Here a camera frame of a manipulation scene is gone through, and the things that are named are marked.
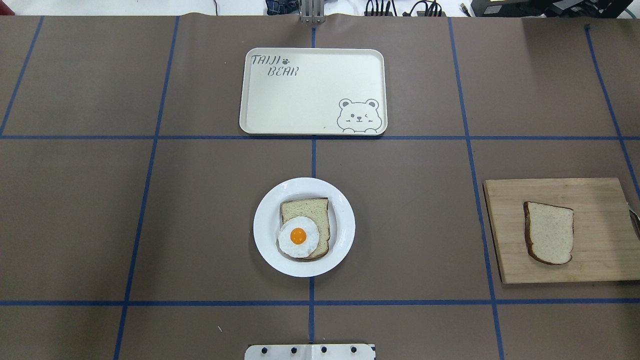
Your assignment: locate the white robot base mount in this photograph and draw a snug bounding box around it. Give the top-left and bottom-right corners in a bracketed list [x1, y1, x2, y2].
[244, 343, 377, 360]

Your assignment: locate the metal cutting board handle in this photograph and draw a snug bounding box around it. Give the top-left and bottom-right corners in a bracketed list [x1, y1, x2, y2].
[627, 203, 640, 239]

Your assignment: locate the fried egg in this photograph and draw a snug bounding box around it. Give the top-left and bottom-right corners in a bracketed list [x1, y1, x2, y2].
[277, 216, 320, 259]

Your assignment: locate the white round plate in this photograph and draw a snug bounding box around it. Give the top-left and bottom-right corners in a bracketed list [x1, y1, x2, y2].
[253, 177, 356, 278]

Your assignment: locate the bread slice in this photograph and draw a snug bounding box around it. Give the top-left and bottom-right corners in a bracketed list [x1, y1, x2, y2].
[523, 201, 574, 265]
[279, 197, 330, 261]

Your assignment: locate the bamboo cutting board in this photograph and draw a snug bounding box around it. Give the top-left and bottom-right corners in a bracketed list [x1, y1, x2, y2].
[483, 177, 639, 284]

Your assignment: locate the bread slice under egg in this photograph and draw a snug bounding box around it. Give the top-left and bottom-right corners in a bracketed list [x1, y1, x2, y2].
[279, 197, 330, 261]

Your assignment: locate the cream bear serving tray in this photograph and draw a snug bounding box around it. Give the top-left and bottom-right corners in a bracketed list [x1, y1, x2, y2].
[238, 47, 388, 136]

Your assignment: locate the aluminium frame post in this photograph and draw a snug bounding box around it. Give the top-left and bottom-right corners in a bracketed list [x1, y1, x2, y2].
[297, 0, 326, 25]

